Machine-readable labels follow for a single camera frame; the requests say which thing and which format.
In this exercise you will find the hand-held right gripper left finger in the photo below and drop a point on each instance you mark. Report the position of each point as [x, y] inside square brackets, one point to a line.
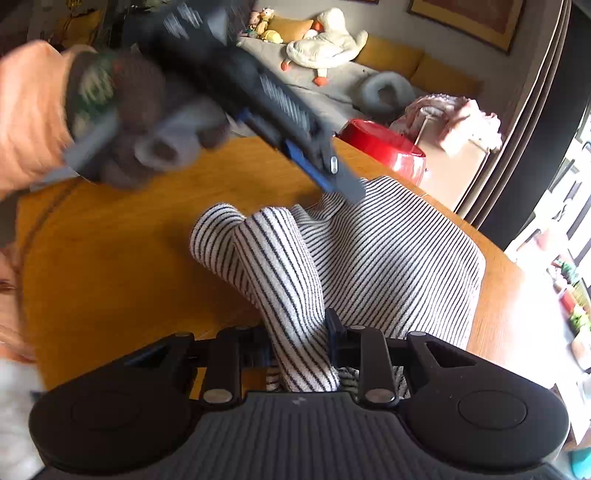
[256, 355]

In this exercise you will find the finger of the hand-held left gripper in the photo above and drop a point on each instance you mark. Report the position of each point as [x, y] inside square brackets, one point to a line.
[323, 173]

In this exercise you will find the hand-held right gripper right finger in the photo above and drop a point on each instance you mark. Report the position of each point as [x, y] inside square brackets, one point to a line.
[334, 341]

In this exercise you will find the striped knit garment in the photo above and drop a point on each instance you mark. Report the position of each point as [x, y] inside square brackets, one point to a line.
[369, 258]

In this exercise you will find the person's left forearm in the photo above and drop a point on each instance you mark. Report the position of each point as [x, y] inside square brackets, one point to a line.
[32, 115]

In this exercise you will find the pink clothes pile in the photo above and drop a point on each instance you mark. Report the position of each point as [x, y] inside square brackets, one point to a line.
[461, 115]

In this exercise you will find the person's left hand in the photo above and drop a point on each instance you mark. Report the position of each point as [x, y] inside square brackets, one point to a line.
[134, 115]

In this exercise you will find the small yellow plush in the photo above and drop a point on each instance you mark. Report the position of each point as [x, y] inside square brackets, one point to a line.
[273, 37]

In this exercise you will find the small pink doll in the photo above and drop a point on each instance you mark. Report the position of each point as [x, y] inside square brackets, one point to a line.
[255, 19]

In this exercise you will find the small orange plush toy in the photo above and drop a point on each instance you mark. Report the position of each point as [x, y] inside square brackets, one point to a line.
[265, 21]

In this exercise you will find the red plastic basin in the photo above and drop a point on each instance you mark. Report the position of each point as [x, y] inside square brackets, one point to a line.
[378, 143]

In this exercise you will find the yellow throw pillow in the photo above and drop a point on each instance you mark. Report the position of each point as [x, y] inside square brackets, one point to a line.
[291, 26]

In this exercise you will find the grey covered sofa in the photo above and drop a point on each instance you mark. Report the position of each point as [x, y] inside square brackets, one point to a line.
[323, 92]

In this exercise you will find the white duck plush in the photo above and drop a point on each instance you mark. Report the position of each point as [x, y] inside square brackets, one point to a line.
[323, 46]

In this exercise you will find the grey neck pillow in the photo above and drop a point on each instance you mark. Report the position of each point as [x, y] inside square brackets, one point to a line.
[364, 87]

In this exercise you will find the beige storage box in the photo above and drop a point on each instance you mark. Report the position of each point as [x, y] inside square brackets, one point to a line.
[452, 175]

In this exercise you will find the yellow sofa back cushion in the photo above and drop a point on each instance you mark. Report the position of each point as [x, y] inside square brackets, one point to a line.
[388, 53]
[448, 76]

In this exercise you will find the dark brown curtain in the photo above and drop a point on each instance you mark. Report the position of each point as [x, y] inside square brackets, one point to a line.
[531, 138]

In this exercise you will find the red gold framed picture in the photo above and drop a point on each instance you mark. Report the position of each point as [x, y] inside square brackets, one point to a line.
[466, 18]

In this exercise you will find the red bowl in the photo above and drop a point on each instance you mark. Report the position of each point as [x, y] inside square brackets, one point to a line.
[569, 301]

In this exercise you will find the person's torso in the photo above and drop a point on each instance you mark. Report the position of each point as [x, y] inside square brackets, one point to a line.
[16, 392]

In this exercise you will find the green plant tray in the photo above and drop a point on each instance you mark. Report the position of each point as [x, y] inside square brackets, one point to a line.
[581, 319]

